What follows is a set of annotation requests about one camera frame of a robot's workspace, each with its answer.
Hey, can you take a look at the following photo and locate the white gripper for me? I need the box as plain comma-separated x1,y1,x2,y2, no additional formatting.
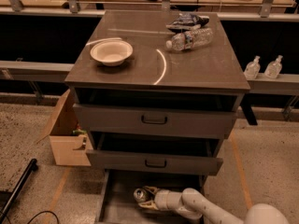
138,186,170,211

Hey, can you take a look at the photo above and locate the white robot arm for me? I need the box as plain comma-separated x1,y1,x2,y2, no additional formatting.
134,186,290,224

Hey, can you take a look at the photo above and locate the grey bottom drawer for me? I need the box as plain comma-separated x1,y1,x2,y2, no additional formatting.
95,170,205,224

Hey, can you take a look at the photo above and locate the grey drawer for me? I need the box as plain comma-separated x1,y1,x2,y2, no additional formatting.
86,150,223,175
95,170,205,224
73,104,235,139

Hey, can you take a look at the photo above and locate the grey middle drawer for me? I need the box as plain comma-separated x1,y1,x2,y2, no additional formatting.
86,150,223,175

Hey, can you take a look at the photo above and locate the grey drawer cabinet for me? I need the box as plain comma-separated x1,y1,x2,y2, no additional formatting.
64,9,251,176

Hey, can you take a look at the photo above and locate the grey top drawer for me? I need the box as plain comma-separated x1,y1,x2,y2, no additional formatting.
73,104,235,139

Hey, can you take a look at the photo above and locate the cardboard box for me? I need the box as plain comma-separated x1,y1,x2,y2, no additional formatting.
36,90,92,166

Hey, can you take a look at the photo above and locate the black pole on floor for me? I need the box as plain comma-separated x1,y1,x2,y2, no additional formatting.
0,159,38,224

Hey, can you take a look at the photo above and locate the white paper bowl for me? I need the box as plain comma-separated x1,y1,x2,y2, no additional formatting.
90,40,133,66

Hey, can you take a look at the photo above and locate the clear plastic water bottle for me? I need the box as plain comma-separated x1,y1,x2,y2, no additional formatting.
165,28,213,51

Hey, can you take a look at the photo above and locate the left sanitizer bottle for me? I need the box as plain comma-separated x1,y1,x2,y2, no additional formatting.
244,56,261,79

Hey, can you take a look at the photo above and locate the sanitizer bottle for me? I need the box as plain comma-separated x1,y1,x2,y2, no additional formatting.
244,56,261,79
264,55,283,78

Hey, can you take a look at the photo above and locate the right sanitizer bottle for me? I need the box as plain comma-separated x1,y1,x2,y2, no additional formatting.
264,55,283,78

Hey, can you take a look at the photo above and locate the dark chip bag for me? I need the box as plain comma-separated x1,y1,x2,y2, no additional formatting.
166,13,209,34

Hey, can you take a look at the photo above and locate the black floor cable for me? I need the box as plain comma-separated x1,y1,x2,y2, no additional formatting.
26,210,60,224

